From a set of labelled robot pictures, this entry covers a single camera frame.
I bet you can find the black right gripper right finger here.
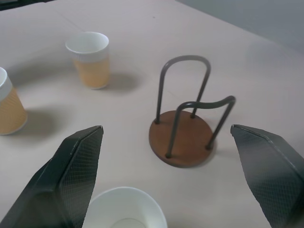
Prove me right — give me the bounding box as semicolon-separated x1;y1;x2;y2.
230;124;304;228

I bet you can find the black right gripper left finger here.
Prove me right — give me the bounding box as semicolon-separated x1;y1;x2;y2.
0;125;104;228

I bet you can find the white paper cup bottom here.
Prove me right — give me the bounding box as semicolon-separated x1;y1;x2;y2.
81;186;168;228

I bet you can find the orange ribbed paper cup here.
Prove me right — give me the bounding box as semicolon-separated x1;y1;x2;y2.
65;31;110;90
0;66;29;136

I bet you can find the wooden cup holder stand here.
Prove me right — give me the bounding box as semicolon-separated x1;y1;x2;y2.
149;55;236;169

